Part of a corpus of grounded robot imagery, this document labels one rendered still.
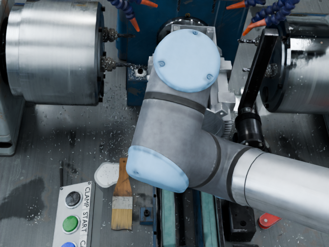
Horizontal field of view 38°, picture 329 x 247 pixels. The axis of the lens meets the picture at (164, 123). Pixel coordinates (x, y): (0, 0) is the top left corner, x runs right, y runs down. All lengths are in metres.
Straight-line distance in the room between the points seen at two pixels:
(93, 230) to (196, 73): 0.38
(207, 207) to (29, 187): 0.45
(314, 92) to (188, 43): 0.55
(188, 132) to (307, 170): 0.17
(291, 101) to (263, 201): 0.50
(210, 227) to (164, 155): 0.46
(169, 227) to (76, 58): 0.42
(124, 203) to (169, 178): 0.57
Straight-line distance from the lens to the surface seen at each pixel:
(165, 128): 0.63
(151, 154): 0.63
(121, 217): 1.18
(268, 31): 0.97
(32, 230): 1.19
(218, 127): 1.11
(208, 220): 1.07
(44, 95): 1.11
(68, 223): 0.88
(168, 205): 1.07
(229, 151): 0.73
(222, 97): 1.06
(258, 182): 0.68
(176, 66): 0.64
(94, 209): 0.90
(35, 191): 1.24
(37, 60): 1.07
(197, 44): 0.65
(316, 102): 1.17
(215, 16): 1.23
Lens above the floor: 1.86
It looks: 52 degrees down
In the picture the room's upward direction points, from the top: 7 degrees clockwise
